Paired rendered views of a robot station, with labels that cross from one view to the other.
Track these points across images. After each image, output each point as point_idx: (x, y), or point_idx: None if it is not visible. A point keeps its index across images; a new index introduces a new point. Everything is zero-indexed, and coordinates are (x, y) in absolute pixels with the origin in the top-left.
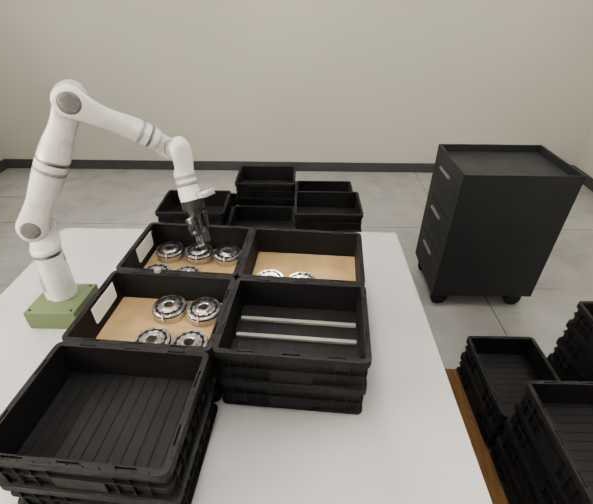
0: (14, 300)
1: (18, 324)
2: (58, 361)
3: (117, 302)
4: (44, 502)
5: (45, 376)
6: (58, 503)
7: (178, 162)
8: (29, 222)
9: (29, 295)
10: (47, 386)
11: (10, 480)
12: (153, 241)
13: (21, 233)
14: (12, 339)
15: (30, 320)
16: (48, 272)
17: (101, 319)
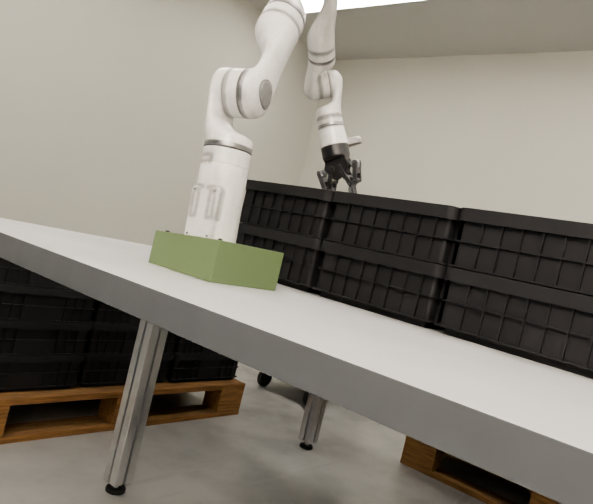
0: (86, 254)
1: (177, 276)
2: (477, 227)
3: (344, 236)
4: None
5: (505, 228)
6: None
7: (340, 96)
8: (270, 81)
9: (98, 254)
10: (506, 245)
11: None
12: (250, 205)
13: (259, 92)
14: (216, 287)
15: (221, 260)
16: (244, 178)
17: (382, 235)
